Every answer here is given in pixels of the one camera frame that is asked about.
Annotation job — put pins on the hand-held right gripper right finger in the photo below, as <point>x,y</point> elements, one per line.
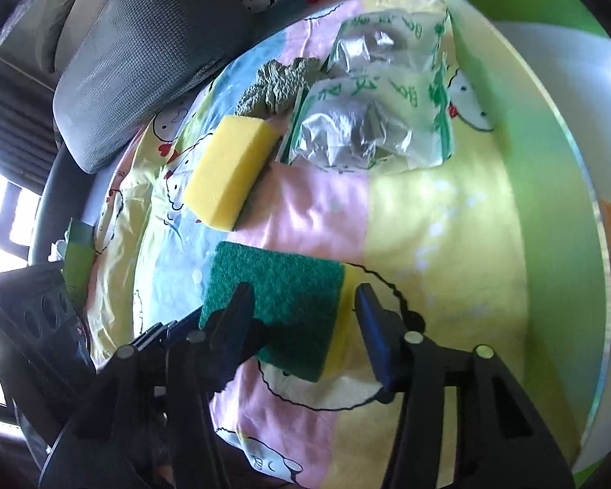
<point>377,336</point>

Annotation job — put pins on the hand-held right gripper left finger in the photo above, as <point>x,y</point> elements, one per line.
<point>240,316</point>

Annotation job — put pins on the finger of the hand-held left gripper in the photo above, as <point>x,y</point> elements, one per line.
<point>170,327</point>

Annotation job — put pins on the green and yellow scouring sponge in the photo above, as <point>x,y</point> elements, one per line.
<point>285,285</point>

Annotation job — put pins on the clear plastic bag green print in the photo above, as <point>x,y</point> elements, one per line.
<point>382,43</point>
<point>356,127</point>

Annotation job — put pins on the green scrunchie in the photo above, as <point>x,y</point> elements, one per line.
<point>275,89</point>

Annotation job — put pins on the green tissue box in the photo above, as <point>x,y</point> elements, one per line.
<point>79,260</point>

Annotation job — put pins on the printed pastel blanket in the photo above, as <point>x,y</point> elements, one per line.
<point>310,203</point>

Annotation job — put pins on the dark window blind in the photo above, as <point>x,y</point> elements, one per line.
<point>15,127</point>

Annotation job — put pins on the grey pillow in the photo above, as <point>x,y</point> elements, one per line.
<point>142,61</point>

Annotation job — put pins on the grey fuzzy cloth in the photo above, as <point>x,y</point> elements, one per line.
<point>12,38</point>

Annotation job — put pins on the beige cushion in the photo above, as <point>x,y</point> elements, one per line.
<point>91,5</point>

